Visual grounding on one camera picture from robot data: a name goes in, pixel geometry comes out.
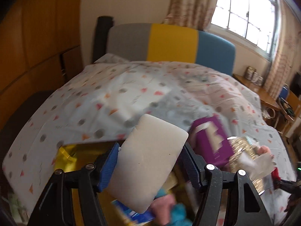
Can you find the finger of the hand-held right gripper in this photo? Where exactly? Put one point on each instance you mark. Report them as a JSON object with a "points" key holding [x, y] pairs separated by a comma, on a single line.
{"points": [[288, 184]]}

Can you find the wooden wardrobe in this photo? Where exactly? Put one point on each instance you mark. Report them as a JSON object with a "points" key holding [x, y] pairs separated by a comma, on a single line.
{"points": [[35, 40]]}

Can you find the large window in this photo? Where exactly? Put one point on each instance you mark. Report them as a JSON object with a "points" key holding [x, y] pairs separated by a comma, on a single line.
{"points": [[247, 11]]}

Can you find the wooden board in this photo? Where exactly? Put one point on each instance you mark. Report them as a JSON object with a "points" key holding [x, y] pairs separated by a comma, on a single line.
{"points": [[294, 98]]}

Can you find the wooden desk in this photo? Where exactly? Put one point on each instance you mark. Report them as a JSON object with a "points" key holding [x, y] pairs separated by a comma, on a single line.
{"points": [[256, 91]]}

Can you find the red soft cloth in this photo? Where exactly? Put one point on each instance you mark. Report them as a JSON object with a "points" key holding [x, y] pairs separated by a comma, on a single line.
{"points": [[277, 174]]}

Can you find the white wipes pack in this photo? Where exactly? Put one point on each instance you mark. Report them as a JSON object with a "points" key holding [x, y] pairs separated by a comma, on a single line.
{"points": [[267, 164]]}

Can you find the grey yellow blue headboard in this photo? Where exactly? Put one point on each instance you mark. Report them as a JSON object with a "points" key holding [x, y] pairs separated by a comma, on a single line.
{"points": [[171, 44]]}

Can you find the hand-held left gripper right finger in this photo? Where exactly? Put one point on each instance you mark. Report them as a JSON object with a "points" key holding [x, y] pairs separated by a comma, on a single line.
{"points": [[190, 166]]}

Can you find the blue pocket tissue packet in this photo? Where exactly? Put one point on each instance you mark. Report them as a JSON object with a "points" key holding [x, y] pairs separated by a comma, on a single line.
{"points": [[131, 214]]}

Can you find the black upright post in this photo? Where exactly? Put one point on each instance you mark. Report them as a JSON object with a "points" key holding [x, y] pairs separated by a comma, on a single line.
{"points": [[101, 37]]}

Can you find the pink towel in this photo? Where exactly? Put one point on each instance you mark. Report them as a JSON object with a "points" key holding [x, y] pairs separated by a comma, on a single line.
{"points": [[265, 149]]}

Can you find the black television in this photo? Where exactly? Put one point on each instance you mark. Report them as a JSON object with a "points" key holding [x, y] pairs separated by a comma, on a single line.
{"points": [[296, 81]]}

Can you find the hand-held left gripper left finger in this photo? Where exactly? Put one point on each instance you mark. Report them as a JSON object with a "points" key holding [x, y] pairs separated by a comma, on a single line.
{"points": [[108, 167]]}

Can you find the white bag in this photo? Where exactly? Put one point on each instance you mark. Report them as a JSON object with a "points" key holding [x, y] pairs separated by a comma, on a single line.
{"points": [[269, 113]]}

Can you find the blue folding chair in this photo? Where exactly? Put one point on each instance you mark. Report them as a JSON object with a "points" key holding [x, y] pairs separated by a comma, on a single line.
{"points": [[284, 91]]}

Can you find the gold storage box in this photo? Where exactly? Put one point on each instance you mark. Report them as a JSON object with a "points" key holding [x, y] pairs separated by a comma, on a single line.
{"points": [[68, 153]]}

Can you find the small boxes on desk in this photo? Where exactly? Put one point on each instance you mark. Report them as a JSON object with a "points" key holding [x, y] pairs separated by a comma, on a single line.
{"points": [[254, 76]]}

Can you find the beige patterned curtain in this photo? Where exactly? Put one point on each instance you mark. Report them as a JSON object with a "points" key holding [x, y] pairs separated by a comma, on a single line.
{"points": [[281, 58], [188, 2]]}

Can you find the white soft pad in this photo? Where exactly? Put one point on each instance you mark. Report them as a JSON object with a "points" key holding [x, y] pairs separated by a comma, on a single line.
{"points": [[145, 160]]}

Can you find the gold ornate tissue box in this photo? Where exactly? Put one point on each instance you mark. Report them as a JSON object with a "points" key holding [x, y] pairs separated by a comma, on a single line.
{"points": [[247, 155]]}

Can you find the purple tissue box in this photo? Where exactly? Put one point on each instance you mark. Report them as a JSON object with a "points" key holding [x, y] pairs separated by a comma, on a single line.
{"points": [[211, 139]]}

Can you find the pink plush toy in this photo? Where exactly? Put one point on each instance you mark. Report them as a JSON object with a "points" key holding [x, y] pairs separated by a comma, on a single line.
{"points": [[162, 206]]}

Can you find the pink and teal cloth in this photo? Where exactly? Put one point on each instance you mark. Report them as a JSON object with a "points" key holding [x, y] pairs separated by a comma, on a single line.
{"points": [[178, 214]]}

